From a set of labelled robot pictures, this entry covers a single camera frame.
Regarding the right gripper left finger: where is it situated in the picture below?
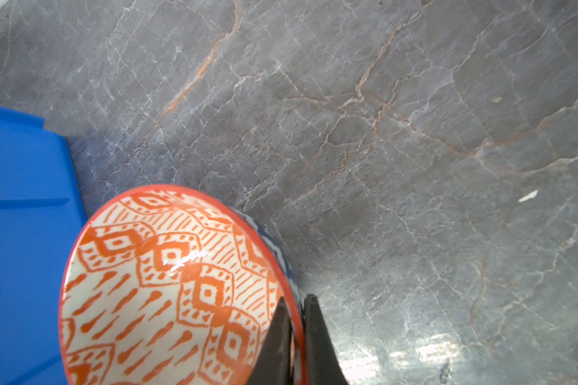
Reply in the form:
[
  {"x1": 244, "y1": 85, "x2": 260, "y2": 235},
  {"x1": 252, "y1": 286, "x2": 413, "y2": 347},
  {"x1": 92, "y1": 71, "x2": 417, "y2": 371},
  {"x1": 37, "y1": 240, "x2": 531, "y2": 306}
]
[{"x1": 246, "y1": 298, "x2": 292, "y2": 385}]

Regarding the red patterned bowl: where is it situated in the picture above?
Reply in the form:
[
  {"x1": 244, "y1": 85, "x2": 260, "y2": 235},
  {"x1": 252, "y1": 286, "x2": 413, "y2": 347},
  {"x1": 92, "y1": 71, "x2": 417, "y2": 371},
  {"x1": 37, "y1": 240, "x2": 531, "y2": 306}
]
[{"x1": 59, "y1": 184, "x2": 307, "y2": 384}]

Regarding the blue plastic bin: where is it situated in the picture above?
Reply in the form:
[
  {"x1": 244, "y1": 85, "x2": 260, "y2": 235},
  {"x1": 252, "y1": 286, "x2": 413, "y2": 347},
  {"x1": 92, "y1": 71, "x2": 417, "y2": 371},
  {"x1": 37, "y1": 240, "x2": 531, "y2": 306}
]
[{"x1": 0, "y1": 107, "x2": 87, "y2": 384}]

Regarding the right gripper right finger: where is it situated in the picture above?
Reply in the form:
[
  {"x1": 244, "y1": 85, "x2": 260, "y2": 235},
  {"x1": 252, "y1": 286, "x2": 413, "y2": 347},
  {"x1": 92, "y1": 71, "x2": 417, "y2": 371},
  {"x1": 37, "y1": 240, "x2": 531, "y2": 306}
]
[{"x1": 304, "y1": 295, "x2": 348, "y2": 385}]

